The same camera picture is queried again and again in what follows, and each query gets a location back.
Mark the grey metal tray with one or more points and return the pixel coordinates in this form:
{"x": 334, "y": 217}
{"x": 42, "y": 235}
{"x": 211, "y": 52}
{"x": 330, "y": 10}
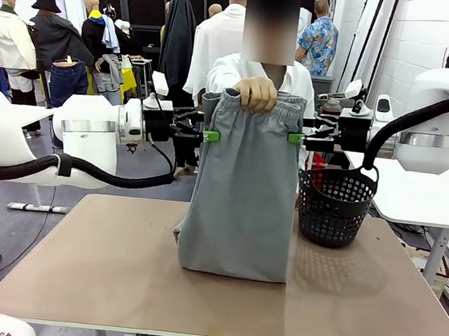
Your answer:
{"x": 332, "y": 96}

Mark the black perforated plastic basket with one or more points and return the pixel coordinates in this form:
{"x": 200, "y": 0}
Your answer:
{"x": 326, "y": 238}

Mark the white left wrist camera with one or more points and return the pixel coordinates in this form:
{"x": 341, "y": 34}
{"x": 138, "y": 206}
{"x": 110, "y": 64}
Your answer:
{"x": 160, "y": 83}

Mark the white side table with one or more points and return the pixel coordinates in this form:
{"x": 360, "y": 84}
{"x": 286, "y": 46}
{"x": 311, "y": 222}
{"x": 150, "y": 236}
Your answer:
{"x": 37, "y": 207}
{"x": 420, "y": 198}

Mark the grey training pants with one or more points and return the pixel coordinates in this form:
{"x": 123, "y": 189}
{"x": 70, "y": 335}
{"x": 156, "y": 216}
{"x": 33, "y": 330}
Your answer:
{"x": 245, "y": 199}

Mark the black bucket hat mannequin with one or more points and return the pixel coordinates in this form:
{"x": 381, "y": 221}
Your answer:
{"x": 56, "y": 39}

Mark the person in white shirt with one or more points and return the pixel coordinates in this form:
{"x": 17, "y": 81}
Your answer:
{"x": 299, "y": 79}

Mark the white hat mannequin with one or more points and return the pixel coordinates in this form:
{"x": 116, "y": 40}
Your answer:
{"x": 123, "y": 25}

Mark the brown jar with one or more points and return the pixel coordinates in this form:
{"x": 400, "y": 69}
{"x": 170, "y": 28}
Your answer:
{"x": 332, "y": 106}

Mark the red crate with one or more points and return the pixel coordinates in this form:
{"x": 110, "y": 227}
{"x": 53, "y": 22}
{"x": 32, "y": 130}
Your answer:
{"x": 318, "y": 160}

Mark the person right forearm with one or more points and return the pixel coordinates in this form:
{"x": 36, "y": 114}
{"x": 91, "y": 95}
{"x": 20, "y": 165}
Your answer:
{"x": 227, "y": 71}

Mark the person right hand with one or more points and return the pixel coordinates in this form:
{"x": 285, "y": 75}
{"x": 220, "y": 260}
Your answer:
{"x": 257, "y": 94}

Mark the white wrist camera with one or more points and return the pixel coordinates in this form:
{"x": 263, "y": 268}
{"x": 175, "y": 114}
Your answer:
{"x": 353, "y": 89}
{"x": 160, "y": 83}

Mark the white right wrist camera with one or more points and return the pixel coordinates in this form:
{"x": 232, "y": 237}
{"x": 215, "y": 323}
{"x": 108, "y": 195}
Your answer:
{"x": 353, "y": 89}

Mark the grey bin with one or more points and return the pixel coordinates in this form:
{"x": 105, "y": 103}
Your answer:
{"x": 323, "y": 84}

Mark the black cloak mannequin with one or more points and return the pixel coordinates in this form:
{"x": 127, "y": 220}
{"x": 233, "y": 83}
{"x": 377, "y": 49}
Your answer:
{"x": 177, "y": 49}

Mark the white round appliance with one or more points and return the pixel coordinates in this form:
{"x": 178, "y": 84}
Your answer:
{"x": 304, "y": 23}

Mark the yellow blue scarf mannequin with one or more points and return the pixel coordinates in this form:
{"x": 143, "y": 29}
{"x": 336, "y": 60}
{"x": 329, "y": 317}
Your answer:
{"x": 91, "y": 35}

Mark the cream jacket mannequin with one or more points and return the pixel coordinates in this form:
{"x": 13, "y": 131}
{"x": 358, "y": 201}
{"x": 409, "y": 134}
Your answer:
{"x": 10, "y": 38}

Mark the blue jeans torso mannequin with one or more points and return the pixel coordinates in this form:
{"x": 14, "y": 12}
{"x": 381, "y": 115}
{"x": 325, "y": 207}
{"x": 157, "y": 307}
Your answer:
{"x": 68, "y": 81}

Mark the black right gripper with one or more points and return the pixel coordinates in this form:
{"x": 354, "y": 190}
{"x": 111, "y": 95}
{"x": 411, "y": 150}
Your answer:
{"x": 354, "y": 134}

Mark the white leaning boards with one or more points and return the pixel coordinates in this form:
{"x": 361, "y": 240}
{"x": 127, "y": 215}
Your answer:
{"x": 365, "y": 38}

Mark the white shirt bald mannequin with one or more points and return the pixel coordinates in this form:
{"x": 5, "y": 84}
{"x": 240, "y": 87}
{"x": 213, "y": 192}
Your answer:
{"x": 210, "y": 44}

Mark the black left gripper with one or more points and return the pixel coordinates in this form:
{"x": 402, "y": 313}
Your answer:
{"x": 158, "y": 124}

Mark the grey hanging garment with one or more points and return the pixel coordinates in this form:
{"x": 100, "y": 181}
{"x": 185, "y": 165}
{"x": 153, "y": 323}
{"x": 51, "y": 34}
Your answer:
{"x": 110, "y": 70}

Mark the yellow cloth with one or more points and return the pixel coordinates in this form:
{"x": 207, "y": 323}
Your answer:
{"x": 129, "y": 80}

